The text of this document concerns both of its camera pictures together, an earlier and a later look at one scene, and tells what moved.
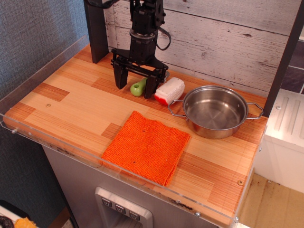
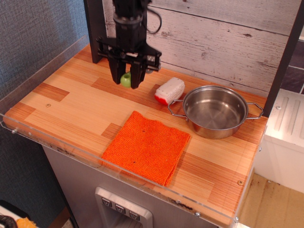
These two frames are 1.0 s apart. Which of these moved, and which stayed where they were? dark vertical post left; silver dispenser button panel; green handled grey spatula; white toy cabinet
Moved: green handled grey spatula
Stayed: silver dispenser button panel; dark vertical post left; white toy cabinet
